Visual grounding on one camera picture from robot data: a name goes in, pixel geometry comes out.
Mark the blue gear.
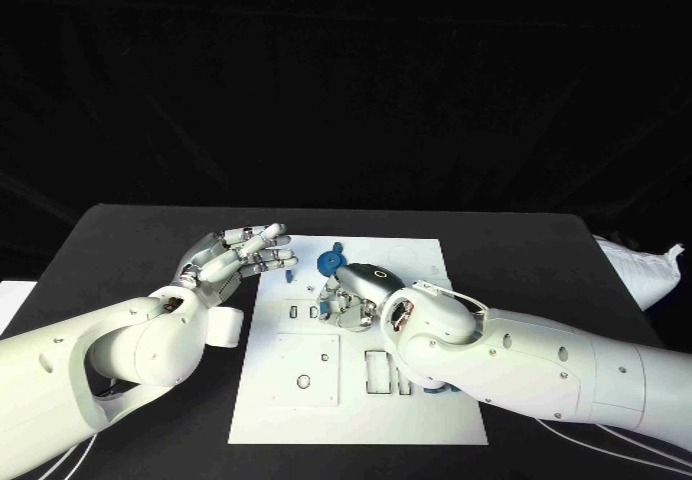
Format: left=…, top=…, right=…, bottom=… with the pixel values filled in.
left=316, top=250, right=349, bottom=278

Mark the white sack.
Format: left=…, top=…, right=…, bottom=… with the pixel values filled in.
left=592, top=233, right=686, bottom=312

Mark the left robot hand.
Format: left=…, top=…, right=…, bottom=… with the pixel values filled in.
left=171, top=222, right=301, bottom=311

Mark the white task board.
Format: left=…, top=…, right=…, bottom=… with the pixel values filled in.
left=226, top=234, right=490, bottom=447

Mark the white cable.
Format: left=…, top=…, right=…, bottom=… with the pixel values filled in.
left=62, top=433, right=99, bottom=480
left=608, top=426, right=692, bottom=458
left=533, top=417, right=692, bottom=477
left=23, top=447, right=75, bottom=480

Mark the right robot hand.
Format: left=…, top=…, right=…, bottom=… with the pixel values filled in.
left=316, top=262, right=408, bottom=333

